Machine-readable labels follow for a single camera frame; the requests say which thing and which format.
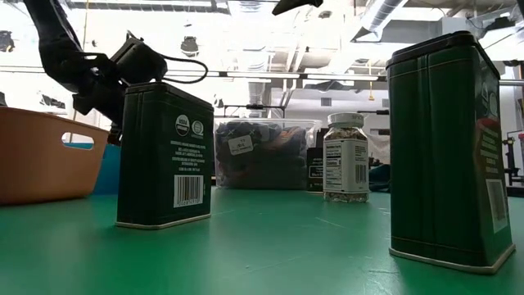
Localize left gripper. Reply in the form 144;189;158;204
72;36;169;147

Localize dark green spice tin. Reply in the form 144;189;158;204
115;81;215;230
386;30;517;275

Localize teal plastic basket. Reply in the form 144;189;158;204
63;142;122;196

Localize orange plastic basket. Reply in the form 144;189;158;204
0;107;110;206

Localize clear plastic storage bin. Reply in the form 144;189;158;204
213;117;323;191

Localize small black spice tin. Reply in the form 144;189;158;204
306;147;325;193

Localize white lid spice jar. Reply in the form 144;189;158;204
323;112;370;204

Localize dark green cloth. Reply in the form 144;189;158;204
368;163;392;193

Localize black neighbouring robot equipment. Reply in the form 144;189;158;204
502;130;524;197

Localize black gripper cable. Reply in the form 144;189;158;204
159;54;210;85

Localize silver ventilation duct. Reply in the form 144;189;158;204
350;0;406;43

